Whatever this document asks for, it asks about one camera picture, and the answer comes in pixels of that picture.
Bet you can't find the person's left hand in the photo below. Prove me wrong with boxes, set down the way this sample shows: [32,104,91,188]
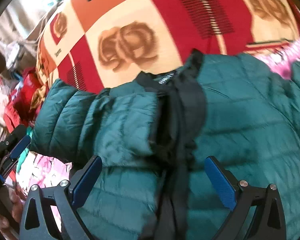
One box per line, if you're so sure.
[0,187,25,240]

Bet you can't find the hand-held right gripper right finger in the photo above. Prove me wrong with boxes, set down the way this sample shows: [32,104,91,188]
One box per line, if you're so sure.
[204,156,287,240]

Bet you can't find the pink penguin printed quilt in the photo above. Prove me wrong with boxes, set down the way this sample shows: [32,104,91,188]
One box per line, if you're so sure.
[15,35,300,233]

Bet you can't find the red orange rose printed blanket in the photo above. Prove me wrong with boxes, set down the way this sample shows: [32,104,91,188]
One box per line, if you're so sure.
[30,0,300,113]

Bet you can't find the beige curtain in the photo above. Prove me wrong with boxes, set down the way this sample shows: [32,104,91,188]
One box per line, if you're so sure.
[0,0,58,45]

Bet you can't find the red cloth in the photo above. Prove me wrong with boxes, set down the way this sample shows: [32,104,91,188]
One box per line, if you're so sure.
[4,67,48,130]

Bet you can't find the dark green puffer jacket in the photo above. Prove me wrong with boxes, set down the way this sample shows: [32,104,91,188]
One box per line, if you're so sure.
[30,50,300,240]

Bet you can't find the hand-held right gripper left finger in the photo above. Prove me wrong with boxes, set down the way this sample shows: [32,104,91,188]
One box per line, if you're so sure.
[19,155,103,240]

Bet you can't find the teal green cloth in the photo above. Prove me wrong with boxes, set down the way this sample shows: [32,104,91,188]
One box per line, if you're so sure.
[16,126,34,173]

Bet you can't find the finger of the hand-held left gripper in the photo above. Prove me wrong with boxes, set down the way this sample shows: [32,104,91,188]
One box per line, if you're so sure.
[0,154,18,182]
[0,124,32,162]

